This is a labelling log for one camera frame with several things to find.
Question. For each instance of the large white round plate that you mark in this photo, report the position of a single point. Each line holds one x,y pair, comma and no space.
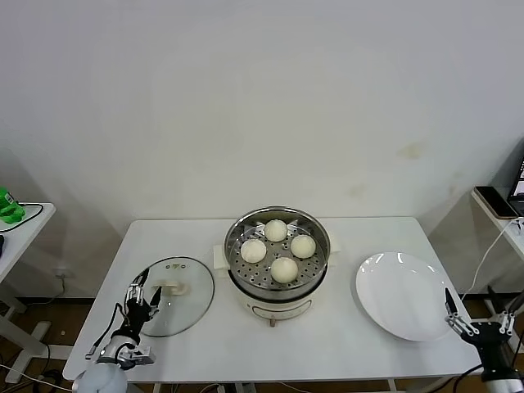
401,294

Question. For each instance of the white wall outlet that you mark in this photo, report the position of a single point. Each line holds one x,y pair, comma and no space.
61,273

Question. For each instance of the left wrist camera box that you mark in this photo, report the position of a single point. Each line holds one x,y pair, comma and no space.
139,358

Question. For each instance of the green plastic object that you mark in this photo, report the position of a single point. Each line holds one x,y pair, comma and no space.
8,206

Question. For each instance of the white side table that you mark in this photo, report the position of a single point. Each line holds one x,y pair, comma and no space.
513,241
24,233

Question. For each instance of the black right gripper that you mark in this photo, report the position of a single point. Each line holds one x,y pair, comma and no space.
491,340

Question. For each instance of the perforated stainless steel steamer basket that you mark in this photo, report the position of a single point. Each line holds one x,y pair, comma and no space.
315,266

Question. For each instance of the black flat tablet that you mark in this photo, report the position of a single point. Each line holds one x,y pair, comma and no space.
493,200

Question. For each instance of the dark blue flat object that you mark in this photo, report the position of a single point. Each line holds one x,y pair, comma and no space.
1,245

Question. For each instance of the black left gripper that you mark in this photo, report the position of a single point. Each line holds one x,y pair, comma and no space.
137,314

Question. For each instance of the round glass pot lid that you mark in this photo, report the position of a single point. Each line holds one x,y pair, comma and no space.
192,294

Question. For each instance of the white steamed baozi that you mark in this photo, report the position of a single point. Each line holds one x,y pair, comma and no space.
283,270
275,230
303,246
254,250

